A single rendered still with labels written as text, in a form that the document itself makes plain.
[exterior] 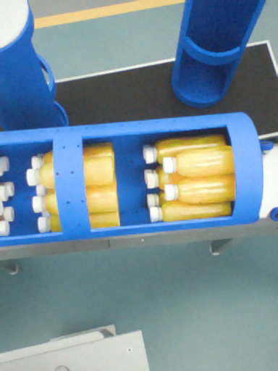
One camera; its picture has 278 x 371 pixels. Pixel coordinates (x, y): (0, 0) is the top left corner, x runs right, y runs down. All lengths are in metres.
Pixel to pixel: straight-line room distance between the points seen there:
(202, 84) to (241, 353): 1.30
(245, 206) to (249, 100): 1.33
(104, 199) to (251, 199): 0.34
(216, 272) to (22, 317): 0.95
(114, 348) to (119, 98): 1.45
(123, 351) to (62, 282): 1.14
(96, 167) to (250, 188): 0.36
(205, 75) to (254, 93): 0.26
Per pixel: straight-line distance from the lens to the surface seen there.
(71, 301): 2.20
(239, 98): 2.34
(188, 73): 2.34
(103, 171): 1.04
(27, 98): 1.68
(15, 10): 1.47
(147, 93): 2.29
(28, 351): 1.21
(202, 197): 1.09
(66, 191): 1.00
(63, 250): 1.34
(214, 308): 2.21
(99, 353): 1.11
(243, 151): 1.04
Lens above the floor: 2.18
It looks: 75 degrees down
